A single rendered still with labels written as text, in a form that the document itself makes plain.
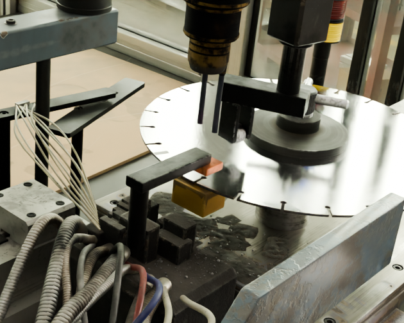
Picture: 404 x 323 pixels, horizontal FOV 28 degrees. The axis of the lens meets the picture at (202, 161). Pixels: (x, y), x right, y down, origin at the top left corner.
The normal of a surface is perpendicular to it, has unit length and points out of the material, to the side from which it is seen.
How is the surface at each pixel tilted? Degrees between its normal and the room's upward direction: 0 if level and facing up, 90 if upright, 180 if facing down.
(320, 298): 90
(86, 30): 90
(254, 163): 0
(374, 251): 90
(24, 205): 0
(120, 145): 0
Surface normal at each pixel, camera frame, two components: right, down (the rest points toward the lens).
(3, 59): 0.76, 0.36
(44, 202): 0.11, -0.89
